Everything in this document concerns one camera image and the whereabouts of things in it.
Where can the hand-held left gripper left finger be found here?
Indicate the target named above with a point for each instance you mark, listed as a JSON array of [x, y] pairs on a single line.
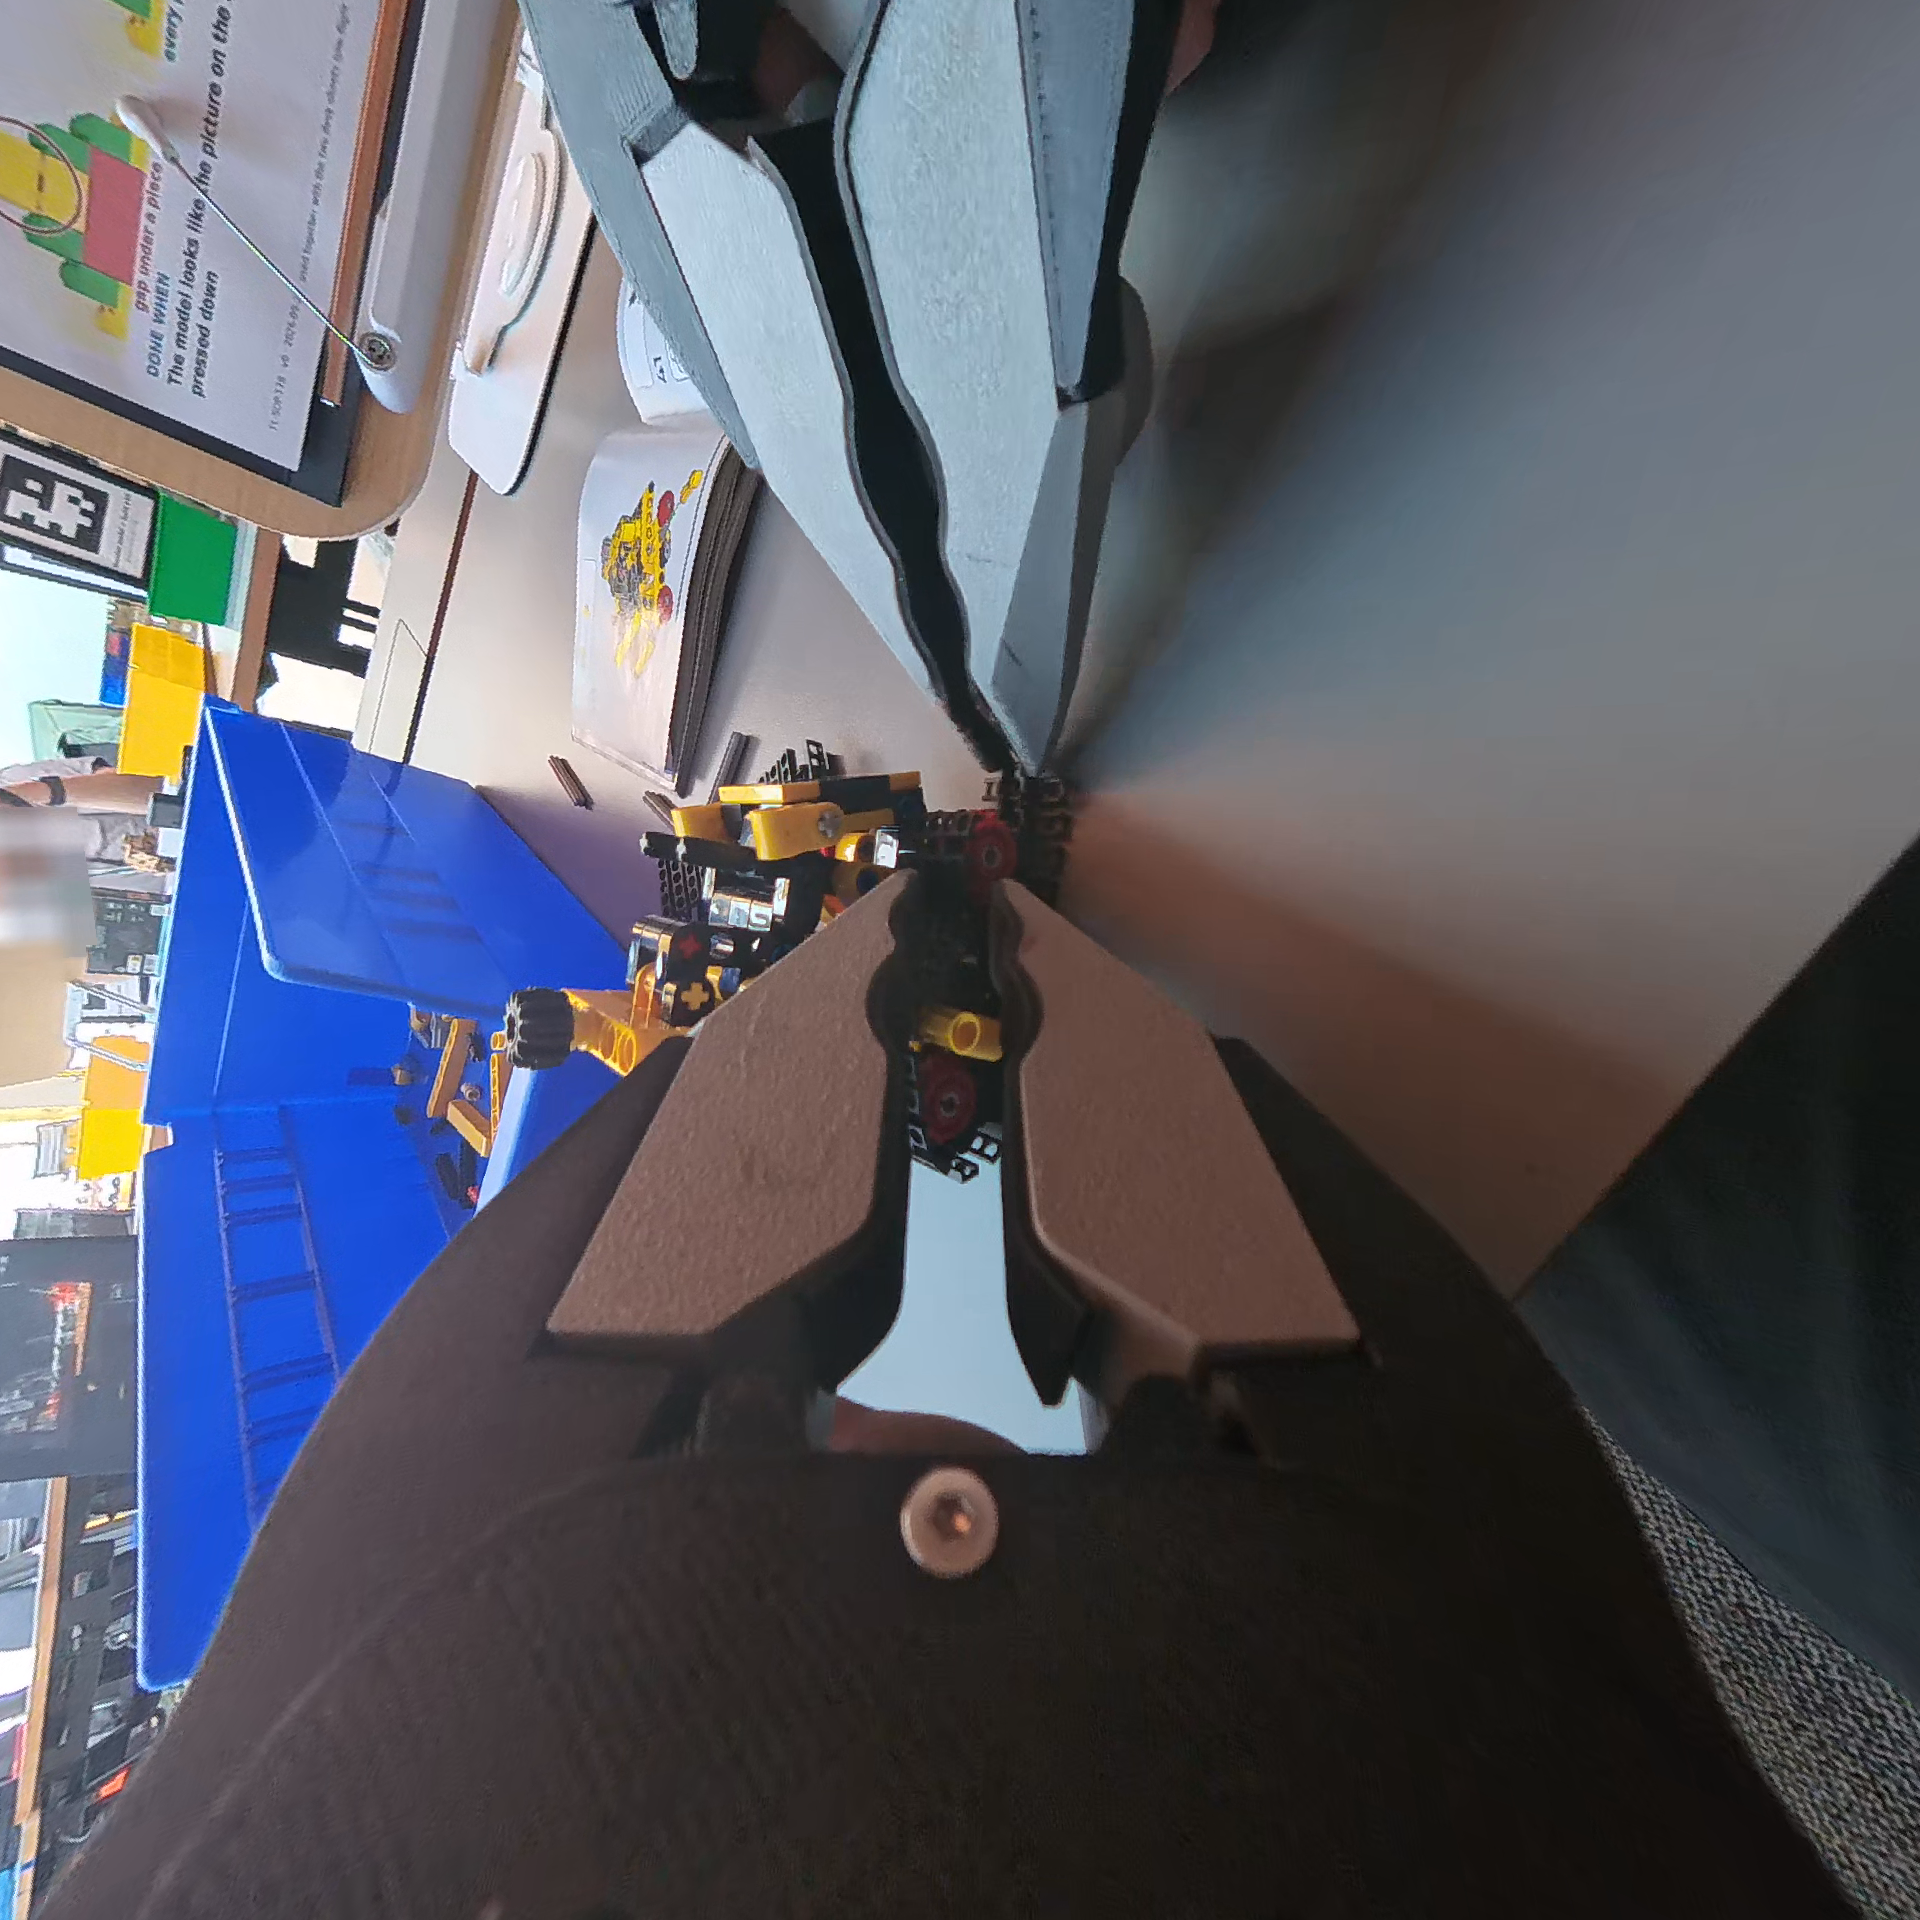
[[750, 1171]]

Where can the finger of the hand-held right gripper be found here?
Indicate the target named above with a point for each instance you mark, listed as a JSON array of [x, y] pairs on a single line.
[[765, 345], [975, 224]]

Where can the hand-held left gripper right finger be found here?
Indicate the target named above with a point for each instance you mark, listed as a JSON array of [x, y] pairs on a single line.
[[1170, 1185]]

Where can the yellow lego bulldozer model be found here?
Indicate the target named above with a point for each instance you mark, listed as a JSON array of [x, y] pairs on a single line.
[[780, 824]]

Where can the loose lego pieces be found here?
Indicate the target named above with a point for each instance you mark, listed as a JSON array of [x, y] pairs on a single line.
[[458, 1080]]

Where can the open lego instruction booklet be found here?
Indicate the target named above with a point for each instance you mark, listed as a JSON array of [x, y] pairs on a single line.
[[630, 631]]

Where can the brown lego axle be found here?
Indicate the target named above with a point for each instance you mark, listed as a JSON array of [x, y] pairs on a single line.
[[571, 782], [730, 758]]

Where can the white stand base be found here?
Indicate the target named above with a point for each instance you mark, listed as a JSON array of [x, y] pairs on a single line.
[[511, 345]]

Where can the white peg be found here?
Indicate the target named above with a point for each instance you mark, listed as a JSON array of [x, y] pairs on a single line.
[[383, 351], [135, 115]]

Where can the wooden board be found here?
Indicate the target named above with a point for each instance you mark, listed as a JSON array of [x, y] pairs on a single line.
[[383, 502]]

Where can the printed instruction sheet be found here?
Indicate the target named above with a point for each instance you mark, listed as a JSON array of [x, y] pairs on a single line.
[[195, 224]]

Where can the blue plastic bin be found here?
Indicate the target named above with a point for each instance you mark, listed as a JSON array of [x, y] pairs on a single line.
[[301, 930]]

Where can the small green bin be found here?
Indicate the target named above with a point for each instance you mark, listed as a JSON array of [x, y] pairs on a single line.
[[202, 562]]

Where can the yellow bin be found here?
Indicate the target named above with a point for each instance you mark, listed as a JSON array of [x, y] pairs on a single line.
[[113, 1119], [158, 704]]

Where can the fiducial tag sign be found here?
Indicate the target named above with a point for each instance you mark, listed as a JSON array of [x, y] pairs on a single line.
[[61, 510]]

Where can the dark monitor screen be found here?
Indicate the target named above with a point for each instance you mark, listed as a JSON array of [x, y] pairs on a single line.
[[69, 1365]]

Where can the grey fabric chair seat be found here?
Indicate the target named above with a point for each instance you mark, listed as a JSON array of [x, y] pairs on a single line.
[[1785, 1680]]

